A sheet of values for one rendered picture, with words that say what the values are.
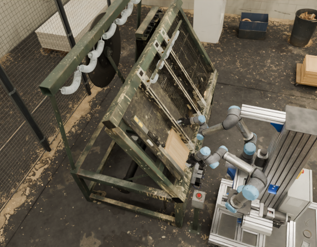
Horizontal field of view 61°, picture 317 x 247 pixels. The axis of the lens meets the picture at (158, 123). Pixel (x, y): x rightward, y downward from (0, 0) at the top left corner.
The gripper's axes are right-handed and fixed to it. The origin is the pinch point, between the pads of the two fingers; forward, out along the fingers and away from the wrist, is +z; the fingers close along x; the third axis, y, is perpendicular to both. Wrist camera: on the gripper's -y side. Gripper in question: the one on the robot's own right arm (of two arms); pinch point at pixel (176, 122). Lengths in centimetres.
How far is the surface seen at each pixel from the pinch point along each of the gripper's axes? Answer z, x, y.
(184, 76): -2, -18, -61
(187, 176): -3, 43, 44
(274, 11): -37, 144, -493
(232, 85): 22, 131, -220
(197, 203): -19, 51, 72
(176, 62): -2, -39, -61
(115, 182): 67, 10, 71
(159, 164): 6, 4, 55
